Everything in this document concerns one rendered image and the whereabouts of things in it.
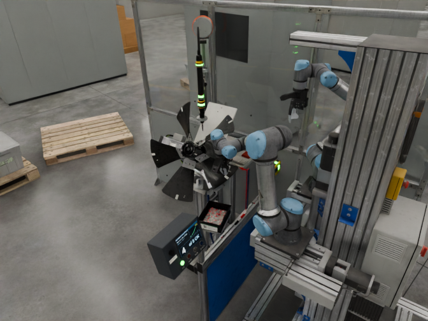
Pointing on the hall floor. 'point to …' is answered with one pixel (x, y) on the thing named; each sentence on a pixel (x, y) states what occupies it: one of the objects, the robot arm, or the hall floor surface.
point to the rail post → (204, 295)
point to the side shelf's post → (232, 197)
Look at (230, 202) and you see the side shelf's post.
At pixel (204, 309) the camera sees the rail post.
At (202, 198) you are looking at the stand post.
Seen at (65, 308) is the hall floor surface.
